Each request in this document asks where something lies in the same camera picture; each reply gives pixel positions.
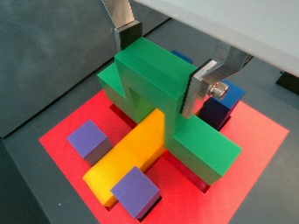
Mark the right blue block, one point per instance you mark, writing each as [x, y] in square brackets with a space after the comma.
[215, 111]

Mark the green bridge-shaped block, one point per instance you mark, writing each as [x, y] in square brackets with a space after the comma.
[147, 79]

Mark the blue block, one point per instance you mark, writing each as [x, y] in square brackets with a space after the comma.
[181, 56]
[215, 111]

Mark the purple block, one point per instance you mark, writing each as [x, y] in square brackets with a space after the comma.
[136, 193]
[89, 142]

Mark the left purple block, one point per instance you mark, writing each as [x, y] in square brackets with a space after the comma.
[89, 142]

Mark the red base board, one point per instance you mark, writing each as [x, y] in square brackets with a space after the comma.
[184, 204]

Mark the left blue block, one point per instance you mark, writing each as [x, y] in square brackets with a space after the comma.
[181, 56]

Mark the black fixture stand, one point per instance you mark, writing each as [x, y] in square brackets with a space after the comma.
[288, 82]

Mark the yellow long bar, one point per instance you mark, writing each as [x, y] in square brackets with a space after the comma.
[137, 150]

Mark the right purple block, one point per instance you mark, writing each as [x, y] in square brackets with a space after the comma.
[136, 193]

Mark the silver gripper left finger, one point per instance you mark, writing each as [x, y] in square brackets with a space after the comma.
[127, 28]

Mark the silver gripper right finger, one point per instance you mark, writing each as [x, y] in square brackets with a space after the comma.
[204, 82]

